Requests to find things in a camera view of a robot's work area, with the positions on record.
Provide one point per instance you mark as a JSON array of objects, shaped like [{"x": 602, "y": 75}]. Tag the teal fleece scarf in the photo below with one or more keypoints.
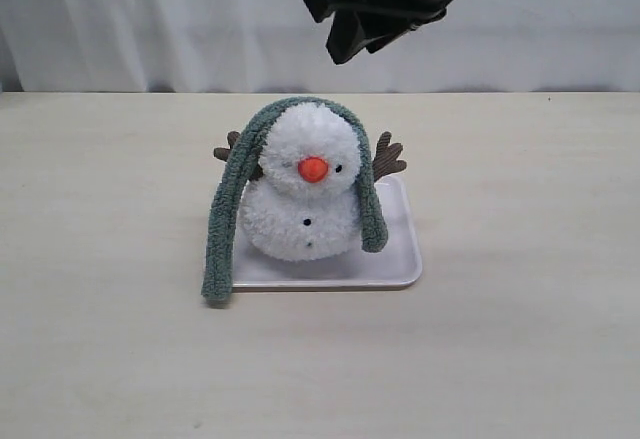
[{"x": 235, "y": 199}]

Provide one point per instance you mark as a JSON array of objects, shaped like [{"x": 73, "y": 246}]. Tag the white plastic tray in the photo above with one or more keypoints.
[{"x": 397, "y": 266}]

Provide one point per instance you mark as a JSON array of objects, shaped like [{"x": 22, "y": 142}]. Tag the white plush snowman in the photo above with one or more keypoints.
[{"x": 305, "y": 184}]

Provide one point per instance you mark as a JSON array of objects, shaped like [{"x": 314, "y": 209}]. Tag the white backdrop curtain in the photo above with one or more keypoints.
[{"x": 250, "y": 46}]

